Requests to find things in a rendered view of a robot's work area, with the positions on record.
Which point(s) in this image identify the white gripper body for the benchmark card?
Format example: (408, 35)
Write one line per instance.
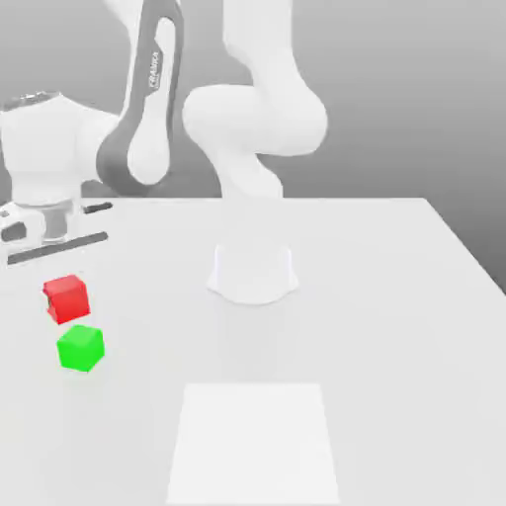
(59, 253)

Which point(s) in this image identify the small red cube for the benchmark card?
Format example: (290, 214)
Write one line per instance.
(68, 299)

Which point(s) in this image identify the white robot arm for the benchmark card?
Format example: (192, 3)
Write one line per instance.
(253, 118)

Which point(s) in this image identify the small green cube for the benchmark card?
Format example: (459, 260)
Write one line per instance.
(80, 348)

